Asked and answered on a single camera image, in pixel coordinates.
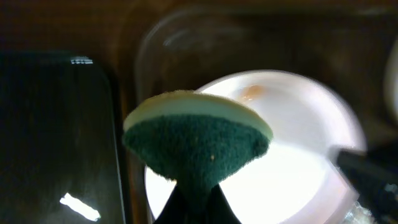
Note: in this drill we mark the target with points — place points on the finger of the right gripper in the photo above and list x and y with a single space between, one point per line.
373 175

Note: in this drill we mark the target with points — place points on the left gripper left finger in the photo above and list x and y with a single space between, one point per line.
175 210

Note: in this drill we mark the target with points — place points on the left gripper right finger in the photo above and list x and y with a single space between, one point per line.
218 210

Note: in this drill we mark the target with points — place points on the green yellow sponge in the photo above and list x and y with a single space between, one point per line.
196 139

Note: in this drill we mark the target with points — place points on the white plate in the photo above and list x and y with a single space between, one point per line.
296 181

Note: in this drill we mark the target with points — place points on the brown translucent serving tray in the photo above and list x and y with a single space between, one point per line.
346 48

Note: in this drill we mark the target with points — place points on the black rectangular tray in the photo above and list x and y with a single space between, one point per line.
59 141

